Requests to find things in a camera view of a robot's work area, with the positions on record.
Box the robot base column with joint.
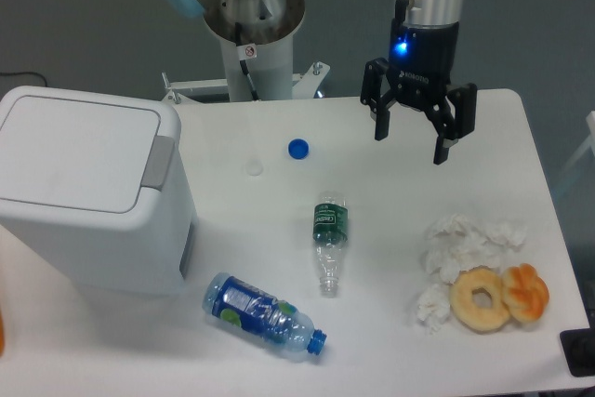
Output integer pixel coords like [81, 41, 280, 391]
[166, 0, 305, 82]

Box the green label clear plastic bottle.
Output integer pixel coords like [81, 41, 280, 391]
[312, 191, 349, 298]

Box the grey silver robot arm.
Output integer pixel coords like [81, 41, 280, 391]
[360, 0, 478, 165]

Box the blue bottle cap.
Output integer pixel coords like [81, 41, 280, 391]
[287, 139, 310, 160]

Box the small crumpled white tissue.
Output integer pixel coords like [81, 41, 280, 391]
[415, 284, 451, 334]

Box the grey trash can push latch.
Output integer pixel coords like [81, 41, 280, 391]
[140, 136, 175, 191]

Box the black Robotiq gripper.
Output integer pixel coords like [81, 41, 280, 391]
[360, 19, 478, 165]

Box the white plastic trash can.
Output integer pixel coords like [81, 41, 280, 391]
[1, 86, 197, 295]

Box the black device at table edge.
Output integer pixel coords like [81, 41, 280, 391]
[560, 328, 594, 377]

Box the large crumpled white tissue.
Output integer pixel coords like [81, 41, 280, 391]
[423, 214, 528, 285]

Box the blue label crushed plastic bottle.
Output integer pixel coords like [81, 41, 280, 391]
[202, 272, 327, 360]

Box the orange glazed twisted bun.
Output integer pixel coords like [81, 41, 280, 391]
[502, 263, 549, 324]

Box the black cable on floor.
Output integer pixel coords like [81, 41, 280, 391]
[0, 71, 44, 87]

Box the plain ring donut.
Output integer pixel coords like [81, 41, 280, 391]
[449, 268, 510, 333]

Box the white metal base frame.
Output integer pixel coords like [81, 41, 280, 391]
[161, 60, 331, 104]

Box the white bottle cap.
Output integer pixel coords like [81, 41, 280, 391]
[245, 160, 264, 177]

